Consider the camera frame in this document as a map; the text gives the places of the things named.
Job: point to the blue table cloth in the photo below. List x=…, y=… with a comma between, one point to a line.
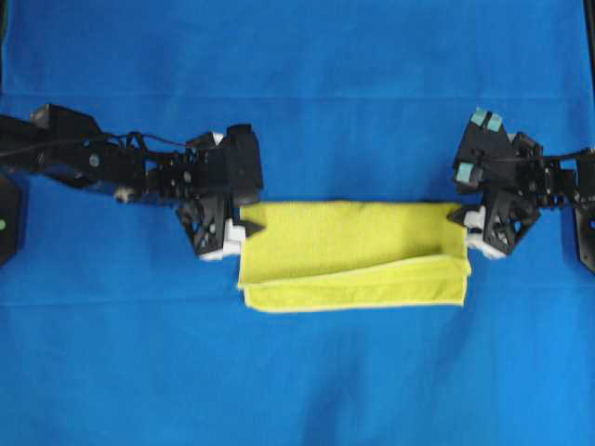
x=114, y=333

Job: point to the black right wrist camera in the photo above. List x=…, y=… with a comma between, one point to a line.
x=481, y=158

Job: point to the yellow-green towel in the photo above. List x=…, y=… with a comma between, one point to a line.
x=325, y=256

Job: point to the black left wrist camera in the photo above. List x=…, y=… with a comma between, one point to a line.
x=245, y=171

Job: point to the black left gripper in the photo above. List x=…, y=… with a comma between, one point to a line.
x=205, y=208

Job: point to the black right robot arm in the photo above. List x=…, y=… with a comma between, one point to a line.
x=561, y=183

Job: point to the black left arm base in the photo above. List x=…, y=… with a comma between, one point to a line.
x=11, y=204

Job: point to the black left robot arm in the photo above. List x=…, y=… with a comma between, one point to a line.
x=69, y=147

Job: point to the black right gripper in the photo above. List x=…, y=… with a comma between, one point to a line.
x=506, y=212

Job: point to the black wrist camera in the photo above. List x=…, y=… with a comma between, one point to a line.
x=245, y=171
x=481, y=158

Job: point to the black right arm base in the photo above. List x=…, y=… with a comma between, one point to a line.
x=585, y=235

